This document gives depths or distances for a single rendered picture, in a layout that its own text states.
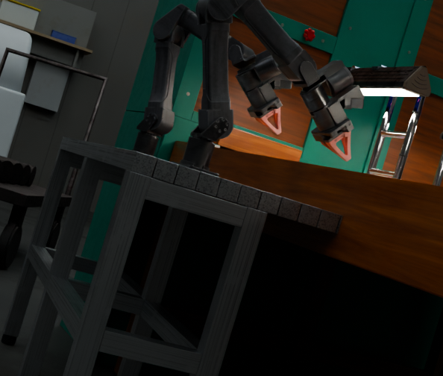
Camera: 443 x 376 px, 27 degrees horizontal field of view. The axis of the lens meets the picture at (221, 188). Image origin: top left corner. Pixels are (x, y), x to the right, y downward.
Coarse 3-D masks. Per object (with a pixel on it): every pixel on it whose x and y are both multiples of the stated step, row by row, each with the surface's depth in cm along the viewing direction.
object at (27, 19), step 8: (8, 0) 1040; (0, 8) 1039; (8, 8) 1041; (16, 8) 1043; (24, 8) 1046; (32, 8) 1047; (0, 16) 1039; (8, 16) 1041; (16, 16) 1044; (24, 16) 1046; (32, 16) 1049; (16, 24) 1045; (24, 24) 1047; (32, 24) 1049
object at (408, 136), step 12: (396, 96) 283; (420, 108) 268; (384, 120) 282; (384, 132) 281; (396, 132) 275; (408, 132) 269; (408, 144) 268; (372, 156) 283; (372, 168) 282; (396, 168) 269
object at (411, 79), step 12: (360, 72) 269; (372, 72) 262; (384, 72) 256; (396, 72) 250; (408, 72) 245; (420, 72) 242; (360, 84) 262; (372, 84) 256; (384, 84) 250; (396, 84) 245; (408, 84) 241; (420, 84) 242; (420, 96) 247
